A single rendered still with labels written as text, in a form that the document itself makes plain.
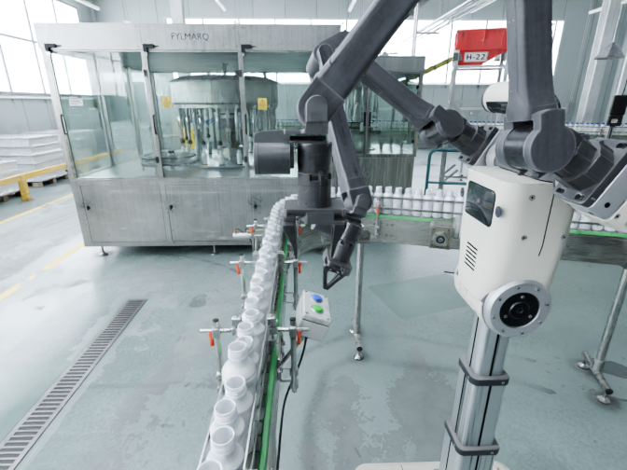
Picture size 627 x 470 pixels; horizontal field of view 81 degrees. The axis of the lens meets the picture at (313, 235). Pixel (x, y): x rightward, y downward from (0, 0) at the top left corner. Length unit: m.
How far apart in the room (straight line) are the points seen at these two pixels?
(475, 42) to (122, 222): 6.00
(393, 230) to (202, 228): 2.49
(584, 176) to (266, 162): 0.53
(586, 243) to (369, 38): 2.07
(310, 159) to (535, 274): 0.62
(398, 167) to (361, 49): 5.50
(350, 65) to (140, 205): 3.93
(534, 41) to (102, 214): 4.32
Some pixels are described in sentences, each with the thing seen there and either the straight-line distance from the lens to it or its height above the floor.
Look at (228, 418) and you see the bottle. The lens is 0.70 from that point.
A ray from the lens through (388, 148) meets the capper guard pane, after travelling 6.02.
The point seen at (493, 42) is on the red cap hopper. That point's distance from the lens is 7.38.
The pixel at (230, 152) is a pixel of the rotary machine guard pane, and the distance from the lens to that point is 4.03.
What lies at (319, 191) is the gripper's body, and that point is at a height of 1.52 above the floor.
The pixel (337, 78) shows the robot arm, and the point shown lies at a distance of 0.60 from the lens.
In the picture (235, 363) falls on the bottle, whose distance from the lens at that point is 0.78.
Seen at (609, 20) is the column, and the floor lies 3.39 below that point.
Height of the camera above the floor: 1.65
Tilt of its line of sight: 20 degrees down
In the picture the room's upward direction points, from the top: straight up
